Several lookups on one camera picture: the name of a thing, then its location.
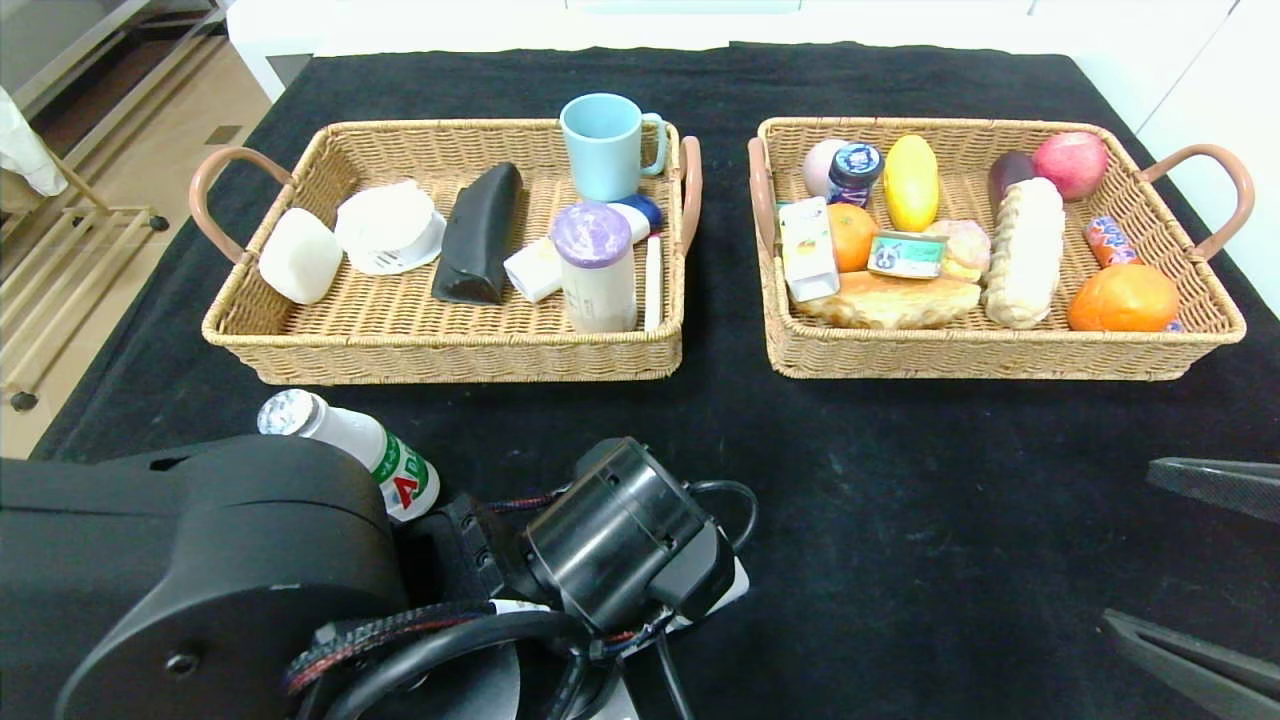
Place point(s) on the white shampoo bottle blue cap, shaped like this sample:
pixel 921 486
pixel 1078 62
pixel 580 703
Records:
pixel 535 270

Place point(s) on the white flat stick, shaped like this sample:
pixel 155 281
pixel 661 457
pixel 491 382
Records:
pixel 653 285

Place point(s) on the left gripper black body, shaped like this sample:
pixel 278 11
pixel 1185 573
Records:
pixel 705 580

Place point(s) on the gold metal wheeled rack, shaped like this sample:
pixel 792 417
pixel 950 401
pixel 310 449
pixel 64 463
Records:
pixel 22 402

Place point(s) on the light blue mug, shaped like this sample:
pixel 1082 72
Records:
pixel 605 150

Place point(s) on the white plastic cup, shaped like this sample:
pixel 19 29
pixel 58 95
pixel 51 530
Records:
pixel 385 225

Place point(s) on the long cream toy bread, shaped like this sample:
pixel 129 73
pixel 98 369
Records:
pixel 1025 250

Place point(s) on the black glasses pouch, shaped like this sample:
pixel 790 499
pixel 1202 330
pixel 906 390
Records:
pixel 478 240

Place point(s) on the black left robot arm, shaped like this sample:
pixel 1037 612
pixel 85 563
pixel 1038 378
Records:
pixel 200 580

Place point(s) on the white soap bar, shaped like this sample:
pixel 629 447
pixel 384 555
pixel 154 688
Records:
pixel 300 257

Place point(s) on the teal pull-tab tin can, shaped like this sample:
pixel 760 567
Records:
pixel 905 255

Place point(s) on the toy croissant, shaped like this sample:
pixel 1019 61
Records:
pixel 890 303

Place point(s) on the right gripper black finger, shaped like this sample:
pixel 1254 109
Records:
pixel 1230 490
pixel 1200 670

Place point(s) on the brass floor socket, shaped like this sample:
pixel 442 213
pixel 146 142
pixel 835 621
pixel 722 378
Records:
pixel 224 135

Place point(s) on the orange candy tube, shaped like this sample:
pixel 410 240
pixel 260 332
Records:
pixel 1108 242

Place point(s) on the small toy orange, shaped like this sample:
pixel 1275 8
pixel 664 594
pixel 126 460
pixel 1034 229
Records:
pixel 855 240

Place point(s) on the dark purple toy plum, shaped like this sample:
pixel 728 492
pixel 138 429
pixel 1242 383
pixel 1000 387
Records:
pixel 1008 170

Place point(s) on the yellow juice carton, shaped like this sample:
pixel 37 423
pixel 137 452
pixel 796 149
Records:
pixel 808 250

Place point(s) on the grey low shelf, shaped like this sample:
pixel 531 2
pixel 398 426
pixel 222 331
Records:
pixel 60 50

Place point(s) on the white canister purple lid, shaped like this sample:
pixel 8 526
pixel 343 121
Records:
pixel 597 280

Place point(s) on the pink and yellow toy bun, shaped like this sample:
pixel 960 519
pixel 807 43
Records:
pixel 965 250

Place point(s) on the jar with dark blue lid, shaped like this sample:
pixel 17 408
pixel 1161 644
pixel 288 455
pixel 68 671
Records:
pixel 856 170

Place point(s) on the large toy orange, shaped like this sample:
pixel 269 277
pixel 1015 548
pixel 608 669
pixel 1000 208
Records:
pixel 1122 300

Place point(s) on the yellow toy mango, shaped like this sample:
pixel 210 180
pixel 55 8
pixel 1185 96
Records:
pixel 910 185

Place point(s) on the white milk drink bottle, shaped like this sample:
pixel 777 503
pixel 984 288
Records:
pixel 335 425

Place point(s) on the white hanging cloth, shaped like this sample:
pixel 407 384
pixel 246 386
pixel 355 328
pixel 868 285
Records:
pixel 25 150

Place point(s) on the pale pink toy egg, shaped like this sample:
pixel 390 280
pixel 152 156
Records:
pixel 818 165

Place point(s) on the red toy apple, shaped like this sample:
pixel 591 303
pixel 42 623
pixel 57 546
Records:
pixel 1070 165

